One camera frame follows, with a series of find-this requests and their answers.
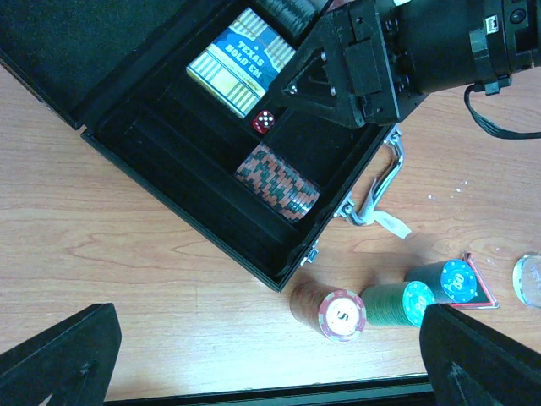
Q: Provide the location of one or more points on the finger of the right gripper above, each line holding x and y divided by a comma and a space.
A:
316, 80

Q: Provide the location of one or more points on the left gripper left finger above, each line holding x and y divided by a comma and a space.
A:
70, 363

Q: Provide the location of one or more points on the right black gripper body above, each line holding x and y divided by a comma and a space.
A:
378, 65

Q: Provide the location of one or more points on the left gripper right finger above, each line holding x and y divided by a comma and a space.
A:
470, 363

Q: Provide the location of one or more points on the black triangular dealer badge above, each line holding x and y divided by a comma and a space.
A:
483, 299

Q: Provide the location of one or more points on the dark blue poker chip stack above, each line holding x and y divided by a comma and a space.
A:
293, 19

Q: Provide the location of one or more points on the red die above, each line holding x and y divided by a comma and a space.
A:
263, 121

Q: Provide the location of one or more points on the blue yellow card deck box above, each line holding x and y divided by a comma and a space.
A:
238, 67

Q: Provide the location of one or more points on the clear round dealer button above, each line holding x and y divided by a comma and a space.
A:
526, 279

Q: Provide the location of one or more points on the black poker set case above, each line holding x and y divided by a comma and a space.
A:
117, 71

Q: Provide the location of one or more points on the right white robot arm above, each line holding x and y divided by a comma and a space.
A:
478, 45

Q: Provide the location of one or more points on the light blue poker chip stack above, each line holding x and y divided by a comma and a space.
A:
451, 282

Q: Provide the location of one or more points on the light green poker chip stack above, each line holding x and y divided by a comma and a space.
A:
397, 304

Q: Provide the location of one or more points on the orange white poker chip stack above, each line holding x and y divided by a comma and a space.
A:
336, 313

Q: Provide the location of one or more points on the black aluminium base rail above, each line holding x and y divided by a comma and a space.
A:
406, 390

